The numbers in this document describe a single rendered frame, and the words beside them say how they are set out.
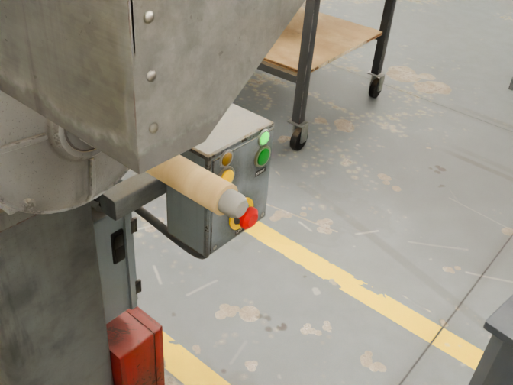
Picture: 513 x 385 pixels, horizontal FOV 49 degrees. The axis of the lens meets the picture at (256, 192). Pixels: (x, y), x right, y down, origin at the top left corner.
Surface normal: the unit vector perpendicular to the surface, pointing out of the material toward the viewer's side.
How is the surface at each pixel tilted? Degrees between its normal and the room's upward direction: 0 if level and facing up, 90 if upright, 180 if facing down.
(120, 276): 90
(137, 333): 0
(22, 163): 92
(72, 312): 90
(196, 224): 90
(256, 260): 0
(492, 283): 0
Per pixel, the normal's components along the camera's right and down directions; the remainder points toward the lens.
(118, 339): 0.07, -0.81
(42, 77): -0.64, 0.41
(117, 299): 0.76, 0.42
